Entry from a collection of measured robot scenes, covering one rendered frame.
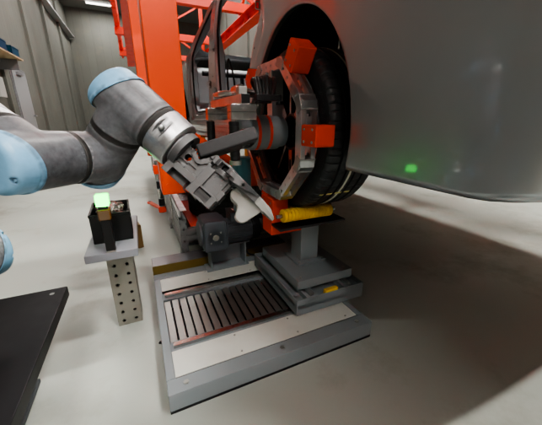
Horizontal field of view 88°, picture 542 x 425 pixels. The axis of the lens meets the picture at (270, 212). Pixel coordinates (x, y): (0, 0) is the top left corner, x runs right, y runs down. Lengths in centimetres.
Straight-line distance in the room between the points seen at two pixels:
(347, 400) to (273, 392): 25
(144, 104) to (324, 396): 103
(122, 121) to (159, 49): 107
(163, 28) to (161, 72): 19
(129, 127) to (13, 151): 16
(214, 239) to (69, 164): 105
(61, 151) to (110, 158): 9
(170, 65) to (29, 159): 116
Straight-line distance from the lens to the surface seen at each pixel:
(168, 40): 161
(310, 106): 102
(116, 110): 56
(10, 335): 118
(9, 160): 51
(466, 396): 133
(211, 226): 147
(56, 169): 53
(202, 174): 50
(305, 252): 142
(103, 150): 59
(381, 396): 121
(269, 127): 117
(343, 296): 141
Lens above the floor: 90
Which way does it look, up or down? 18 degrees down
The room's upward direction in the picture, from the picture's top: straight up
